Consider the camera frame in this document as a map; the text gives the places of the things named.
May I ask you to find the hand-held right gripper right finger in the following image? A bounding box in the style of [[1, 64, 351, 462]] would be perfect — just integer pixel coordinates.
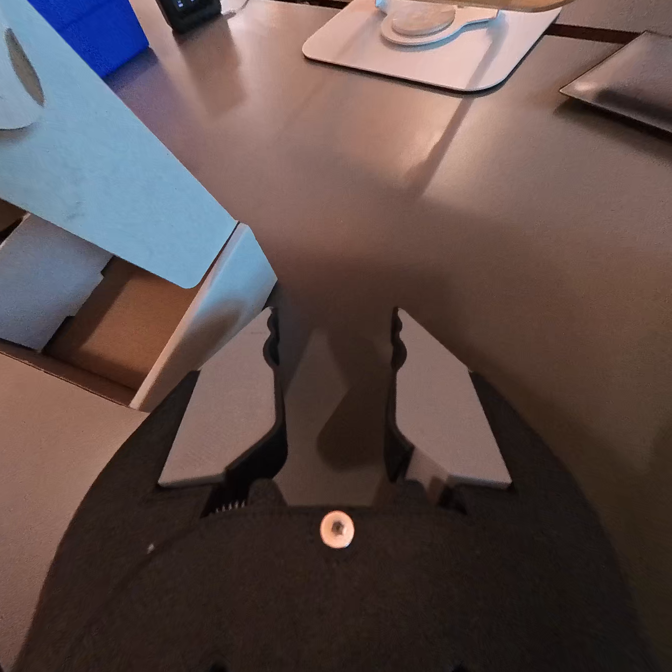
[[383, 307, 512, 505]]

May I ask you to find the black tray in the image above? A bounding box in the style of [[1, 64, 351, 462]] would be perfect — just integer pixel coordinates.
[[559, 30, 672, 134]]

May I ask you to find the blue plastic bin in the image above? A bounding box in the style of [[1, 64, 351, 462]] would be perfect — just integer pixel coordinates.
[[29, 0, 150, 78]]

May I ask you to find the white cardboard box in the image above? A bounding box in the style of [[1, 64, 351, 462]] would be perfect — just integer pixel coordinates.
[[0, 0, 279, 672]]

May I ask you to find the white monitor stand base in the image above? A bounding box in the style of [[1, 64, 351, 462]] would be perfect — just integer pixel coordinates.
[[303, 0, 562, 94]]

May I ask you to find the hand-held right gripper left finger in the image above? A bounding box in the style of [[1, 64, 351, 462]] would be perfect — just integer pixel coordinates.
[[157, 307, 289, 489]]

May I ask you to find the small black device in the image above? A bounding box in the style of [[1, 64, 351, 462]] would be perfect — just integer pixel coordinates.
[[156, 0, 224, 33]]

